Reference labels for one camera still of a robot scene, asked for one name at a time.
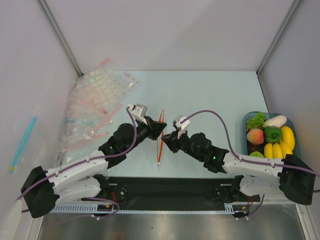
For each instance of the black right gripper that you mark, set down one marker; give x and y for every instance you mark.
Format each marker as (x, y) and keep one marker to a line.
(175, 142)

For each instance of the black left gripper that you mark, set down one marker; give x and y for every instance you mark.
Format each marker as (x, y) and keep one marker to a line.
(153, 128)

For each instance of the clear orange zip bag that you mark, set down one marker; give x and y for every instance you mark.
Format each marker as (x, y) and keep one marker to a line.
(159, 142)

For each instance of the orange red peach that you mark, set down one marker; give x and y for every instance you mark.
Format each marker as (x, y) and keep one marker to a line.
(255, 136)

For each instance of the wrinkled green fruit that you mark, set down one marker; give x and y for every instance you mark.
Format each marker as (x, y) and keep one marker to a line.
(256, 154)

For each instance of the green bell pepper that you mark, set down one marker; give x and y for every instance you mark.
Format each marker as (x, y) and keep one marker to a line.
(272, 134)

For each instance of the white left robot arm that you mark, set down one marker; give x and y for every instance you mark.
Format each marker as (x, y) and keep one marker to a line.
(44, 189)

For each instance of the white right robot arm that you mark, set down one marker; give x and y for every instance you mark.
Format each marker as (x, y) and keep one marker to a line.
(289, 176)

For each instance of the pile of clear zip bags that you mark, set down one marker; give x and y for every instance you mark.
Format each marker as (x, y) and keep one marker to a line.
(97, 96)

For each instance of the green grape bunch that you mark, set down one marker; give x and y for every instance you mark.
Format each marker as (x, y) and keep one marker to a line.
(256, 122)

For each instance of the yellow banana bunch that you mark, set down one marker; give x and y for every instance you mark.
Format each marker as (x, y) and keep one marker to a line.
(277, 150)

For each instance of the white radish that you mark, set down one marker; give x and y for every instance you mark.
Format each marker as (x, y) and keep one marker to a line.
(277, 121)

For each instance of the yellow mango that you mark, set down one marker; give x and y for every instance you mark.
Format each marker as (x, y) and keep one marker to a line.
(288, 137)

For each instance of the teal plastic fruit bin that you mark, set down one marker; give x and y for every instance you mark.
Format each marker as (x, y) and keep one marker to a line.
(294, 159)

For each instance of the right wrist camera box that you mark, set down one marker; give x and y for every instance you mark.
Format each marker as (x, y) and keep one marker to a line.
(181, 124)

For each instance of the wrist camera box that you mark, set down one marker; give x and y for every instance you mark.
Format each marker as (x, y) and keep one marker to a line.
(138, 111)
(181, 124)

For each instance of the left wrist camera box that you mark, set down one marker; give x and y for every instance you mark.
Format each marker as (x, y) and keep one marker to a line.
(138, 111)

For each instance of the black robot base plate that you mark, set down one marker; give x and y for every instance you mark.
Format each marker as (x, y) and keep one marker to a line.
(172, 191)

